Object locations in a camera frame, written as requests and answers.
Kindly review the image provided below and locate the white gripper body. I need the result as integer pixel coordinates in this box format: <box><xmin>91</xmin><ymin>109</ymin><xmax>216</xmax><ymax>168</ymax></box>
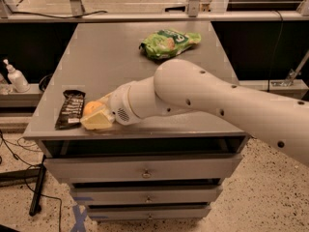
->
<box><xmin>108</xmin><ymin>82</ymin><xmax>141</xmax><ymax>126</ymax></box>

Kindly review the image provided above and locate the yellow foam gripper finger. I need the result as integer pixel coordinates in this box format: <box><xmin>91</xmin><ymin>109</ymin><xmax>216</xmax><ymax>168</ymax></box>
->
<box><xmin>81</xmin><ymin>109</ymin><xmax>115</xmax><ymax>130</ymax></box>
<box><xmin>97</xmin><ymin>93</ymin><xmax>112</xmax><ymax>103</ymax></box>

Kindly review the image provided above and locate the orange fruit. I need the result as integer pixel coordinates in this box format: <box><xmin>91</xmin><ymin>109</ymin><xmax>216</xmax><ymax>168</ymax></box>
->
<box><xmin>83</xmin><ymin>101</ymin><xmax>102</xmax><ymax>116</ymax></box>

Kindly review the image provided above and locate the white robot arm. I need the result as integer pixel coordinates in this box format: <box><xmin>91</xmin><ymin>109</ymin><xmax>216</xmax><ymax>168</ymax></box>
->
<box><xmin>81</xmin><ymin>59</ymin><xmax>309</xmax><ymax>164</ymax></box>

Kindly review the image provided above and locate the black rxbar chocolate wrapper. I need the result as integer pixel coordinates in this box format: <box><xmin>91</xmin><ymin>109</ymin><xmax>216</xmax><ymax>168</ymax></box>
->
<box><xmin>55</xmin><ymin>90</ymin><xmax>85</xmax><ymax>131</ymax></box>

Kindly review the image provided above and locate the top grey drawer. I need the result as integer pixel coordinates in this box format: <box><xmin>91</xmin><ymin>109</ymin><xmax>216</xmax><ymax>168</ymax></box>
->
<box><xmin>44</xmin><ymin>154</ymin><xmax>242</xmax><ymax>184</ymax></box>

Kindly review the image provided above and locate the grey drawer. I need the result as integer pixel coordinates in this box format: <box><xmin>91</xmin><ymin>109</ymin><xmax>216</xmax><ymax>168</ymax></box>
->
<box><xmin>70</xmin><ymin>186</ymin><xmax>222</xmax><ymax>205</ymax></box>
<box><xmin>44</xmin><ymin>154</ymin><xmax>242</xmax><ymax>184</ymax></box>
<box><xmin>87</xmin><ymin>206</ymin><xmax>211</xmax><ymax>220</ymax></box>

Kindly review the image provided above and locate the middle grey drawer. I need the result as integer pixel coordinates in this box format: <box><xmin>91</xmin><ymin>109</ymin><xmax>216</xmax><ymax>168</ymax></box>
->
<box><xmin>70</xmin><ymin>186</ymin><xmax>222</xmax><ymax>205</ymax></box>

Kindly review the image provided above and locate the green chip bag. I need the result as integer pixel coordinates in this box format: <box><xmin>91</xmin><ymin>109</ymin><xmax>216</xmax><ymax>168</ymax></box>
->
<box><xmin>139</xmin><ymin>29</ymin><xmax>202</xmax><ymax>60</ymax></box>

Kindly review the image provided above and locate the grey drawer cabinet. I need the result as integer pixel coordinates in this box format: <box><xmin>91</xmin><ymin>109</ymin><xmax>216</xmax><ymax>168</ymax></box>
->
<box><xmin>24</xmin><ymin>22</ymin><xmax>249</xmax><ymax>220</ymax></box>

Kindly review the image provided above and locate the white pump bottle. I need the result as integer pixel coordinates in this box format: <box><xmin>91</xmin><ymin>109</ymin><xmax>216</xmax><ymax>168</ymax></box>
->
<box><xmin>3</xmin><ymin>59</ymin><xmax>30</xmax><ymax>93</ymax></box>

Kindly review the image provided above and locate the bottom grey drawer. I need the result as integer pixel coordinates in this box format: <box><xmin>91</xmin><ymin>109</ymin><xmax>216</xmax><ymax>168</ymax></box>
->
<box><xmin>87</xmin><ymin>206</ymin><xmax>211</xmax><ymax>220</ymax></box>

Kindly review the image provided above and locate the black floor stand leg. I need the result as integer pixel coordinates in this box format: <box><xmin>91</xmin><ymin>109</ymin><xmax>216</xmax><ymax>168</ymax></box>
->
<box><xmin>29</xmin><ymin>157</ymin><xmax>46</xmax><ymax>217</ymax></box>

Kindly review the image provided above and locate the black floor cable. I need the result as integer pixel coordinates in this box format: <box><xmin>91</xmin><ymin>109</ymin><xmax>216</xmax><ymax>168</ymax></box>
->
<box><xmin>0</xmin><ymin>129</ymin><xmax>63</xmax><ymax>232</ymax></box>

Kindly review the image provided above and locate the metal frame rail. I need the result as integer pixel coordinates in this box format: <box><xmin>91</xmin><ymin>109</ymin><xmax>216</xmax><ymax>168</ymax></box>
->
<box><xmin>0</xmin><ymin>11</ymin><xmax>309</xmax><ymax>23</ymax></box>

